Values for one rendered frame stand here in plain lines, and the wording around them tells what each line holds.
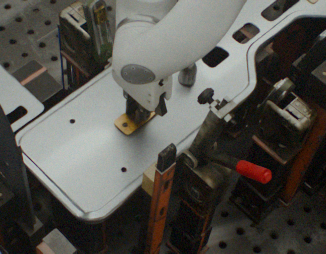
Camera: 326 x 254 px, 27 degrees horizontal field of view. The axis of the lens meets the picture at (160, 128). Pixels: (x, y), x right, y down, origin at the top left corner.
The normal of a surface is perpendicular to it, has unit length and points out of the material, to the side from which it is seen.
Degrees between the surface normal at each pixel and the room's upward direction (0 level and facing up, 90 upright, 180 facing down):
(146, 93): 90
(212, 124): 90
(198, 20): 57
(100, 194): 0
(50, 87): 0
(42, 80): 0
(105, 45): 78
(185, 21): 50
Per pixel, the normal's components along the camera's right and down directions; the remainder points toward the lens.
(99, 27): 0.70, 0.50
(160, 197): 0.70, 0.63
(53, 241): 0.07, -0.53
